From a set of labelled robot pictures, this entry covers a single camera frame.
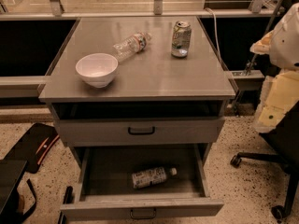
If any open grey drawer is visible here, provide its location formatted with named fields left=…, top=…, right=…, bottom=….
left=61, top=144, right=223, bottom=221

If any white ceramic bowl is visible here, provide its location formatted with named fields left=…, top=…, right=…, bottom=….
left=76, top=53, right=119, bottom=88

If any metal rail frame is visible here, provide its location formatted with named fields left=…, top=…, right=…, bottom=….
left=0, top=0, right=285, bottom=20

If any grey drawer cabinet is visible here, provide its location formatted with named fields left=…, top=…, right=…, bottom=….
left=39, top=16, right=235, bottom=158

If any white cable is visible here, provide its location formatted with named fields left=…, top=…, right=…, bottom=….
left=204, top=7, right=222, bottom=63

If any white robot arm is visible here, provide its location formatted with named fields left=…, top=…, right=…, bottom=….
left=250, top=3, right=299, bottom=133

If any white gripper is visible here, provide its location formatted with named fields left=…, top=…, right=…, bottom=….
left=253, top=70, right=299, bottom=133

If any black box with strap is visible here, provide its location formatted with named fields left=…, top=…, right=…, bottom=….
left=0, top=160, right=36, bottom=224

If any black office chair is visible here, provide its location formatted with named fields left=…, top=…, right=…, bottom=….
left=230, top=102, right=299, bottom=220

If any clear crushed water bottle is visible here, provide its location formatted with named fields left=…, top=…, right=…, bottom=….
left=113, top=32, right=151, bottom=62

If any black orange bag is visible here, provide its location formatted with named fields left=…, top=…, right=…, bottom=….
left=5, top=123, right=59, bottom=174

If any closed grey drawer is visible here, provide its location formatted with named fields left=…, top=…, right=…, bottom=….
left=54, top=117, right=224, bottom=147

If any blue labelled plastic bottle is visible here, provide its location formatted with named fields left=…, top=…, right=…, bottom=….
left=132, top=167, right=178, bottom=189

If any green soda can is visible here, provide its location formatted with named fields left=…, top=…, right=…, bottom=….
left=171, top=21, right=192, bottom=58

